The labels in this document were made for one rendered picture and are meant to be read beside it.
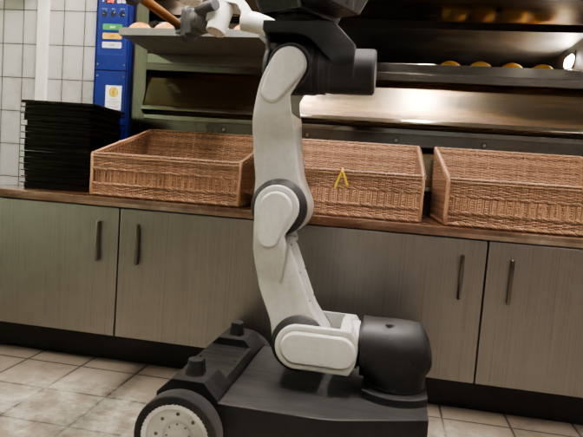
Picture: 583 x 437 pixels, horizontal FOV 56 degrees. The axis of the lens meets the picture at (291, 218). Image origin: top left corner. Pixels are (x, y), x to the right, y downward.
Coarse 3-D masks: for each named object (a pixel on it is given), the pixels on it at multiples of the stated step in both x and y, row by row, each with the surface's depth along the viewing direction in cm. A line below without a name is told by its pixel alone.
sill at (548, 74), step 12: (156, 60) 238; (168, 60) 237; (180, 60) 236; (192, 60) 236; (204, 60) 235; (216, 60) 234; (228, 60) 233; (240, 60) 232; (252, 60) 231; (384, 72) 222; (396, 72) 221; (408, 72) 220; (420, 72) 220; (432, 72) 219; (444, 72) 218; (456, 72) 217; (468, 72) 216; (480, 72) 216; (492, 72) 215; (504, 72) 214; (516, 72) 213; (528, 72) 213; (540, 72) 212; (552, 72) 211; (564, 72) 210; (576, 72) 210
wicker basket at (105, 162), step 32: (96, 160) 193; (128, 160) 191; (160, 160) 189; (192, 160) 187; (224, 160) 185; (96, 192) 194; (128, 192) 192; (160, 192) 190; (192, 192) 188; (224, 192) 186
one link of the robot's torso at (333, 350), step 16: (336, 320) 152; (352, 320) 143; (288, 336) 136; (304, 336) 135; (320, 336) 134; (336, 336) 134; (352, 336) 134; (288, 352) 136; (304, 352) 135; (320, 352) 134; (336, 352) 134; (352, 352) 133; (304, 368) 136; (320, 368) 136; (336, 368) 134; (352, 368) 134
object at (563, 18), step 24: (168, 0) 228; (384, 0) 210; (408, 0) 208; (432, 0) 206; (456, 0) 204; (480, 0) 203; (504, 0) 201; (528, 0) 199; (552, 0) 198; (576, 0) 196; (576, 24) 212
